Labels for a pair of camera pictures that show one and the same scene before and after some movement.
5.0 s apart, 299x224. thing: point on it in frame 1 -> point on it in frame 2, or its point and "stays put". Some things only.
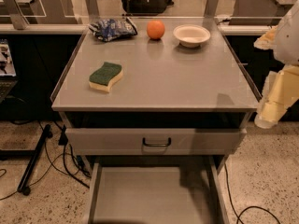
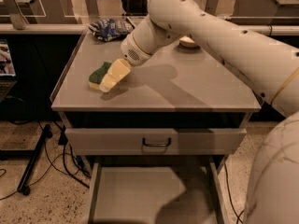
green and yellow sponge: x=106 y=77 stays put
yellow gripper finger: x=284 y=92 -> x=132 y=54
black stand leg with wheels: x=22 y=187 stays put
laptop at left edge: x=7 y=75 stays put
